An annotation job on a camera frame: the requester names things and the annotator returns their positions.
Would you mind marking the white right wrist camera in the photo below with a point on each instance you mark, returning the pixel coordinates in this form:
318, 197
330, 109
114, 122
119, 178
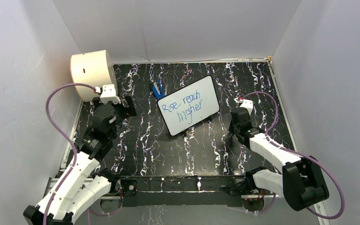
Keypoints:
247, 104

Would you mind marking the black framed whiteboard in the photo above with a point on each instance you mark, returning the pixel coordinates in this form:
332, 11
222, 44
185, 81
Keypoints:
189, 105

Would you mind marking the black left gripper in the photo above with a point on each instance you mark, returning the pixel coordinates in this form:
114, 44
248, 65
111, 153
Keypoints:
127, 111

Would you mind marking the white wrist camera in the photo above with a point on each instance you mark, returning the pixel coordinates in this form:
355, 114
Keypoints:
109, 94
247, 104

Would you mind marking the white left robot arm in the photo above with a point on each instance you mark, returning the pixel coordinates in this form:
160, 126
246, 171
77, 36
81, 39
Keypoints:
67, 200

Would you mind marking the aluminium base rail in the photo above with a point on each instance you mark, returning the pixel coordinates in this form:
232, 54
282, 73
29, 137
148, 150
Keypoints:
191, 190

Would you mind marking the black whiteboard stand foot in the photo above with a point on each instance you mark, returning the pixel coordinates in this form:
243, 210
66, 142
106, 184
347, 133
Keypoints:
209, 119

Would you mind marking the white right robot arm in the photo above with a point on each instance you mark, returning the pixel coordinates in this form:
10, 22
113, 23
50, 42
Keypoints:
299, 180

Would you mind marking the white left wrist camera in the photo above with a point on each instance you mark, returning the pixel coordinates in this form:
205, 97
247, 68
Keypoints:
109, 94

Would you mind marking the cream cylindrical drum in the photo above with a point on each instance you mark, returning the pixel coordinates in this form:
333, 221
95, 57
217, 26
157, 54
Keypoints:
94, 69

